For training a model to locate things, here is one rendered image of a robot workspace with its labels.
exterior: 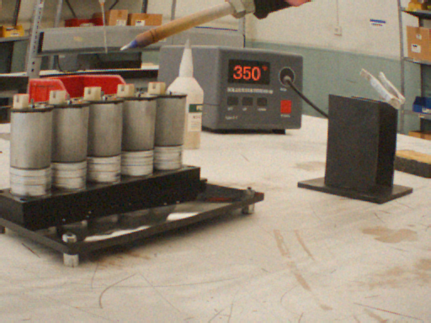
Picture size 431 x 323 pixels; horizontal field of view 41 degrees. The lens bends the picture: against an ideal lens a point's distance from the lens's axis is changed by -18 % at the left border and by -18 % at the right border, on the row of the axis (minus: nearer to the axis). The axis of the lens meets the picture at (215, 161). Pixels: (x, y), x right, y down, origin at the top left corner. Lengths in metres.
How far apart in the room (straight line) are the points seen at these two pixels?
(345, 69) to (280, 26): 0.91
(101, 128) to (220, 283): 0.11
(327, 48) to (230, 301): 5.79
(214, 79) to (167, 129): 0.34
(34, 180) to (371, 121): 0.24
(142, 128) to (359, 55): 5.44
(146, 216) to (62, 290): 0.09
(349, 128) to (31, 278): 0.27
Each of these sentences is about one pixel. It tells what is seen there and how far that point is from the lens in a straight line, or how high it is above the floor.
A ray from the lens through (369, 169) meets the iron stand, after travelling 0.44.
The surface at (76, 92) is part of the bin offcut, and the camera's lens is 0.80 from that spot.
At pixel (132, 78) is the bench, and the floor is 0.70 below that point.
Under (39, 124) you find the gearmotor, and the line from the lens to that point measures 0.29.
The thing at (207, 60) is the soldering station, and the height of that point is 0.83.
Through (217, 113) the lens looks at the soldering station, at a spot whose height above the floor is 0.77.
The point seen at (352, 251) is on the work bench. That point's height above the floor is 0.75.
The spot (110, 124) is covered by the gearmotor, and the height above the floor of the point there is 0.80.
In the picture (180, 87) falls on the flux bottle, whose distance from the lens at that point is 0.60.
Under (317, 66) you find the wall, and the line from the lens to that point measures 6.07.
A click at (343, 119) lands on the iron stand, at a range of 0.45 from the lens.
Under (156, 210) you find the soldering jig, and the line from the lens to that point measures 0.33.
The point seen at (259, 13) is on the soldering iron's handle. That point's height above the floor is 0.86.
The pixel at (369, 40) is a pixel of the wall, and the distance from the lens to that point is 5.70.
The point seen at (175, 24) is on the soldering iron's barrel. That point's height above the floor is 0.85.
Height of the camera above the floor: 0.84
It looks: 9 degrees down
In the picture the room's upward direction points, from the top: 3 degrees clockwise
